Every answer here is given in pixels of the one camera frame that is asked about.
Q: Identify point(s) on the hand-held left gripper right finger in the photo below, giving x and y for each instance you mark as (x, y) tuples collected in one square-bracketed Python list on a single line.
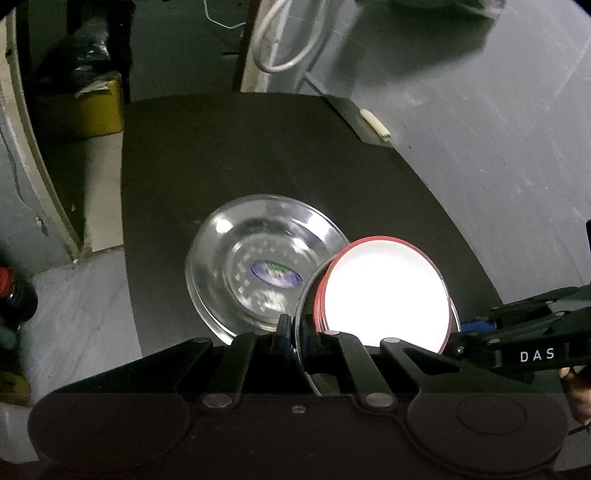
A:
[(315, 336)]

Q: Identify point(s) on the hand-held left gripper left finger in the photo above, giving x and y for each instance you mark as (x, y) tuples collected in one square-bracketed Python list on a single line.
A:
[(282, 330)]

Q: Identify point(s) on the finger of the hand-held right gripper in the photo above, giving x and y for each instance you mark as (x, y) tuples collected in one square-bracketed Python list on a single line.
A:
[(471, 348), (478, 325)]

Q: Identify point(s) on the steel bowl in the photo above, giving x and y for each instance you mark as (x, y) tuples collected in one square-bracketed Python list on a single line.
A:
[(301, 357)]

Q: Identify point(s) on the red-rimmed white plate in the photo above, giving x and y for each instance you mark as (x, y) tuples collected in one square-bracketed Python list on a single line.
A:
[(383, 295)]

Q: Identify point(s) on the steel plate with blue sticker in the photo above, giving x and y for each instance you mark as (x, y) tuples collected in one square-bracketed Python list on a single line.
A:
[(240, 258)]

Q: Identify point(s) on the person's right hand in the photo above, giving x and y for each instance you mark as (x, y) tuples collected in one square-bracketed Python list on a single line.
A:
[(579, 392)]

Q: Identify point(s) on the white foam tube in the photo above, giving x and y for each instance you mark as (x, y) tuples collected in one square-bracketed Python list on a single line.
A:
[(376, 123)]

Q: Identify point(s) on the red-capped dark bottle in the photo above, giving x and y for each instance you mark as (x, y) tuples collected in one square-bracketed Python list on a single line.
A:
[(11, 295)]

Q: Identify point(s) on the yellow bin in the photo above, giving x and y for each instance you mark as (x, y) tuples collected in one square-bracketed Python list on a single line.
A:
[(87, 108)]

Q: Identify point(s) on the grey cabinet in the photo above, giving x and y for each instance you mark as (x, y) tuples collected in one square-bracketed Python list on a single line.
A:
[(184, 50)]

